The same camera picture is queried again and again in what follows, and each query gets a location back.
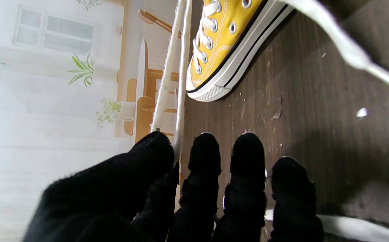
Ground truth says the printed room scene backdrop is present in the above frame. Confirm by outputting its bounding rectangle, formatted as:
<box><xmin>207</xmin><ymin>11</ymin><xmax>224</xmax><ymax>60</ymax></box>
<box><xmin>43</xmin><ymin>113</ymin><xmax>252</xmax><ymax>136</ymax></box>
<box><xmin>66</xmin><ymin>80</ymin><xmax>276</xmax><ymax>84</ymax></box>
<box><xmin>0</xmin><ymin>0</ymin><xmax>195</xmax><ymax>242</ymax></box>

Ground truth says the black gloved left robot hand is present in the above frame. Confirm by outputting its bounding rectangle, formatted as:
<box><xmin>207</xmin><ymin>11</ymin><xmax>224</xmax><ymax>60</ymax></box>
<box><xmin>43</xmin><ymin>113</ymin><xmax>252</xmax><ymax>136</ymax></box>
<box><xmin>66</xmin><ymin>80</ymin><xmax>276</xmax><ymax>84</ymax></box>
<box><xmin>21</xmin><ymin>130</ymin><xmax>324</xmax><ymax>242</ymax></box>

